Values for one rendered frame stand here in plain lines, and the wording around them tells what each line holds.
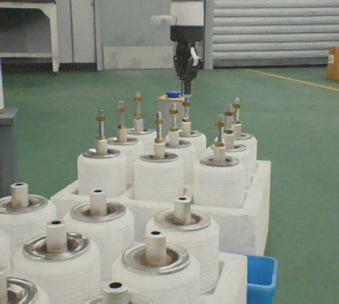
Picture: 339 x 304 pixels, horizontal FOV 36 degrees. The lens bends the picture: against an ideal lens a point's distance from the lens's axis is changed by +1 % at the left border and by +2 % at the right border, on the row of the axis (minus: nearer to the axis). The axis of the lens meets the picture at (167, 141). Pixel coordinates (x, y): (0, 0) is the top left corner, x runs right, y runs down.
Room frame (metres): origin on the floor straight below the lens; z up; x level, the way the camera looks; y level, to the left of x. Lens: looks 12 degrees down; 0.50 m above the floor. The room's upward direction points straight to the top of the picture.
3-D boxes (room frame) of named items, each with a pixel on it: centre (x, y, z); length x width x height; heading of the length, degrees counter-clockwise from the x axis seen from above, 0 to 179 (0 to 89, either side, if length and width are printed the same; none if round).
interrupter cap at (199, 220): (0.64, -0.02, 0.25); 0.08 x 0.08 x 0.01
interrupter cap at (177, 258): (0.52, 0.01, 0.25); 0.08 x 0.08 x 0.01
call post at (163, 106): (1.38, -0.01, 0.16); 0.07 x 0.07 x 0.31; 75
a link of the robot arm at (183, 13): (1.19, -0.02, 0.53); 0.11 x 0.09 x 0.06; 108
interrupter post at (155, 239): (0.52, 0.01, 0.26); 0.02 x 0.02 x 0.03
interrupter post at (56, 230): (0.56, 0.13, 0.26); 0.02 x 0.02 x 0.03
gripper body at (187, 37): (1.20, -0.04, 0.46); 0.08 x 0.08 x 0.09
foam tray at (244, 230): (1.08, -0.01, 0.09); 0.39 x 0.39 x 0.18; 75
